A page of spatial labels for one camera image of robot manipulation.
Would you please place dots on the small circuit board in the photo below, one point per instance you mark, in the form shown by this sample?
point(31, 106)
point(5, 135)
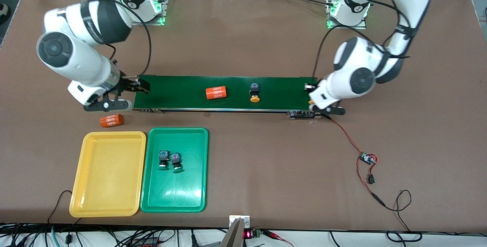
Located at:
point(367, 158)

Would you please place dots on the small black connector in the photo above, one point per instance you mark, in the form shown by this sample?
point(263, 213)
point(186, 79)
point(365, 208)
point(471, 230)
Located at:
point(371, 179)

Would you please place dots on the yellow plastic tray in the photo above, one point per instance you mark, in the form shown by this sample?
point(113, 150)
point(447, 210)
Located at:
point(108, 174)

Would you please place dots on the green conveyor belt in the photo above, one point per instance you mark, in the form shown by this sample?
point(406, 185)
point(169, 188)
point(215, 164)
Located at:
point(179, 93)

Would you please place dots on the green push button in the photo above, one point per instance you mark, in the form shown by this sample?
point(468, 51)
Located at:
point(176, 162)
point(164, 159)

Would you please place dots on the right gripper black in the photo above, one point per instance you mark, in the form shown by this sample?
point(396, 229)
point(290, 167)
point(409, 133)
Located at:
point(126, 84)

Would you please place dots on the small metal bracket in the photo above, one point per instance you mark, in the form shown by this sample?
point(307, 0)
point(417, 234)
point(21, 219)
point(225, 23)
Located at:
point(239, 218)

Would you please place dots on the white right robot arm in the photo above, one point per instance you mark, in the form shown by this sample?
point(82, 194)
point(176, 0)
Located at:
point(83, 64)

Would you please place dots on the red digit display module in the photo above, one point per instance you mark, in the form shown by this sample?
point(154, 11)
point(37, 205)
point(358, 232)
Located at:
point(252, 234)

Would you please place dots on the orange 4680 battery cylinder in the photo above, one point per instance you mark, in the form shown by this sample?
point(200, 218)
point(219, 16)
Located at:
point(217, 93)
point(112, 120)

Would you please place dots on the red clip lead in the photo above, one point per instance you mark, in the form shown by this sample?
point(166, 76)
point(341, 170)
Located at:
point(276, 236)

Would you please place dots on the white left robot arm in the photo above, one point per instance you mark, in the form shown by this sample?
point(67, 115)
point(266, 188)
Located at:
point(354, 75)

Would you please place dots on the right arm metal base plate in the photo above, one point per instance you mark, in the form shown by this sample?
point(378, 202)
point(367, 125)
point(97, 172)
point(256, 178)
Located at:
point(164, 7)

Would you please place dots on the grey metal bar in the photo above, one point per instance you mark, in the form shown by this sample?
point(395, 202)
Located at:
point(232, 237)

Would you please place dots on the green plastic tray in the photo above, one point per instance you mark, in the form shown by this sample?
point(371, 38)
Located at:
point(182, 190)

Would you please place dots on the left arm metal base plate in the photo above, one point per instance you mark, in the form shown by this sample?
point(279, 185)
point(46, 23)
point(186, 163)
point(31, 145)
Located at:
point(359, 27)

